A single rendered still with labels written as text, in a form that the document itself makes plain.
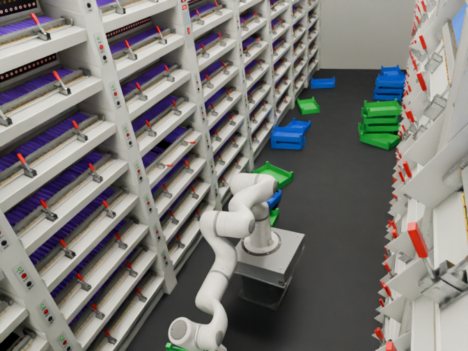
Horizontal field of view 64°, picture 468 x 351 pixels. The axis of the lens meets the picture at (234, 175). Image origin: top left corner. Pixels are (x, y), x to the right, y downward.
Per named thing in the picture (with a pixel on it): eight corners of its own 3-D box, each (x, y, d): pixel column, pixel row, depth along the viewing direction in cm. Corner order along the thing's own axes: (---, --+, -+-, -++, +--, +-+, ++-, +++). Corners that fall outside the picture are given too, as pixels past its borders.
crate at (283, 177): (293, 180, 315) (293, 171, 311) (277, 190, 305) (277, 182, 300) (267, 168, 335) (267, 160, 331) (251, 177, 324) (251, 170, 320)
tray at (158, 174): (200, 138, 242) (202, 126, 236) (149, 191, 196) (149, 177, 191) (174, 129, 246) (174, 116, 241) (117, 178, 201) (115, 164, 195)
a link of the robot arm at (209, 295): (248, 288, 142) (220, 358, 117) (211, 287, 148) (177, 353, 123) (242, 270, 138) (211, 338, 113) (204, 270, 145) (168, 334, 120)
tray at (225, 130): (244, 120, 305) (246, 106, 296) (212, 157, 260) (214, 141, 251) (221, 113, 310) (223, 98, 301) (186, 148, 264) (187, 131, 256)
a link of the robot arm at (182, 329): (213, 328, 127) (190, 326, 131) (194, 317, 118) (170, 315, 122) (208, 354, 123) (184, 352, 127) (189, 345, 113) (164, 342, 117)
